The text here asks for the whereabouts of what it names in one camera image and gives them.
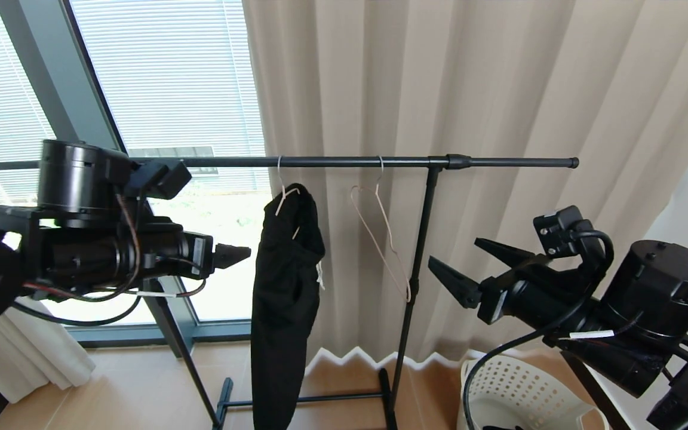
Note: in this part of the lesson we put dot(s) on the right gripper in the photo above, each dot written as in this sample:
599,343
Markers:
541,298

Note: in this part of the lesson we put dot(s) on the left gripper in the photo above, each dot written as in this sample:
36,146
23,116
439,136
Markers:
111,254

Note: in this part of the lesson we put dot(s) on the black shorts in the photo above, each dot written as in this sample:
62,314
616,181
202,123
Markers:
284,298

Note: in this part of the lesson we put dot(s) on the pink clothes hanger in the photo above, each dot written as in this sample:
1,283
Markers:
284,194
380,173

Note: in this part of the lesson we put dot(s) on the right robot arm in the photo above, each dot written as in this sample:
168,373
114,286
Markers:
648,286

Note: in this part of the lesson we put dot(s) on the white laundry basket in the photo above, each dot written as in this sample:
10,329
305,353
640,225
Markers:
517,388

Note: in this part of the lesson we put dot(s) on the black clothes rack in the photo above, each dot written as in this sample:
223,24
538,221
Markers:
332,162

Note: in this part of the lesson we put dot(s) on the beige curtain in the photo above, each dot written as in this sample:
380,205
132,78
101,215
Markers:
21,358
499,71

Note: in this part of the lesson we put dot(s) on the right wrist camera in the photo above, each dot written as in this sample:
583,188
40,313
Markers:
559,230

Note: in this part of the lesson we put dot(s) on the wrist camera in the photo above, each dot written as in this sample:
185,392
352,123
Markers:
559,230
165,176

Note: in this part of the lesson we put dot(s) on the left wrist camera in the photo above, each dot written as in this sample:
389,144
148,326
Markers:
165,176

